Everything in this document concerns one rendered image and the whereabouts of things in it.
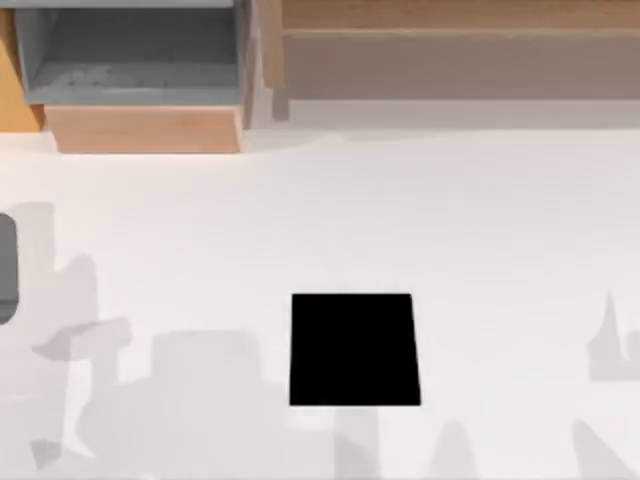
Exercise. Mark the wooden cupboard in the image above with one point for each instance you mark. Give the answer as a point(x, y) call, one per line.
point(450, 55)

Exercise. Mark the pale wooden drawer front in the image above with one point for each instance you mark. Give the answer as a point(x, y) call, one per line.
point(145, 129)

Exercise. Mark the grey pierced drawer inside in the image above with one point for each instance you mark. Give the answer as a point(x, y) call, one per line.
point(135, 55)

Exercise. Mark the flat black square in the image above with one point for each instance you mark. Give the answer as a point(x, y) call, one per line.
point(354, 350)

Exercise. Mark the grey rounded block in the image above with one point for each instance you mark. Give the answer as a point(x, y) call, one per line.
point(7, 267)

